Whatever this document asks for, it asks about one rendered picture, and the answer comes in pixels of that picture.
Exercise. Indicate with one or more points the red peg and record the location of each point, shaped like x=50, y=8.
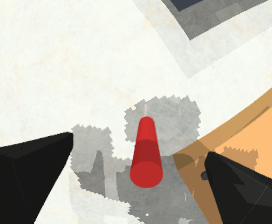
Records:
x=146, y=168

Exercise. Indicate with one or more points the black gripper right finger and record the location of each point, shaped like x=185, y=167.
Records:
x=243, y=196

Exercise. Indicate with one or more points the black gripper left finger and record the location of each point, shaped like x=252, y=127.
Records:
x=28, y=172

